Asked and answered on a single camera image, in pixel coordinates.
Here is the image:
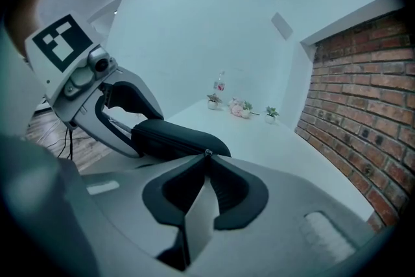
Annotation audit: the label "black glasses case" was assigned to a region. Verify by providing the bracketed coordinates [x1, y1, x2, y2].
[131, 118, 231, 160]

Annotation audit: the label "small reddish potted plant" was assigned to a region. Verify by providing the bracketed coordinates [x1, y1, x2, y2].
[206, 93, 224, 110]

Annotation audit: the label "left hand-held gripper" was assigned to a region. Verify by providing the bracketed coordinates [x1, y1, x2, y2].
[24, 13, 165, 158]

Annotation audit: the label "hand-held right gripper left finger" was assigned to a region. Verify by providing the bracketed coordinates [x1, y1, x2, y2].
[79, 152, 208, 272]

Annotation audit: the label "person's left forearm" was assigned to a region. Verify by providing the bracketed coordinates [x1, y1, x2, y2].
[5, 0, 64, 58]

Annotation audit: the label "small green potted plant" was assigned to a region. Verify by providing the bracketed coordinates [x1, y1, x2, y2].
[264, 106, 280, 125]

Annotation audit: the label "clear bottle with red label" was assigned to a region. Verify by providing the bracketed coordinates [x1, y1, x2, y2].
[213, 70, 227, 91]

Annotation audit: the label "pink flower bunch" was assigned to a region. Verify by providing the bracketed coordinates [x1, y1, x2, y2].
[228, 97, 260, 120]

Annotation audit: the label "white table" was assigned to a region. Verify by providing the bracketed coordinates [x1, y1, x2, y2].
[80, 99, 375, 221]

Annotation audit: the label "white wall panel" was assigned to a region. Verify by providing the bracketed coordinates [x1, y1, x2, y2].
[270, 12, 294, 40]

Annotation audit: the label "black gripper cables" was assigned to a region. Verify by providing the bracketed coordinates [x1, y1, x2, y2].
[56, 126, 86, 160]

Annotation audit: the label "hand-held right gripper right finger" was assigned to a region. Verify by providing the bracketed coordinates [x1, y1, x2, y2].
[189, 152, 377, 277]

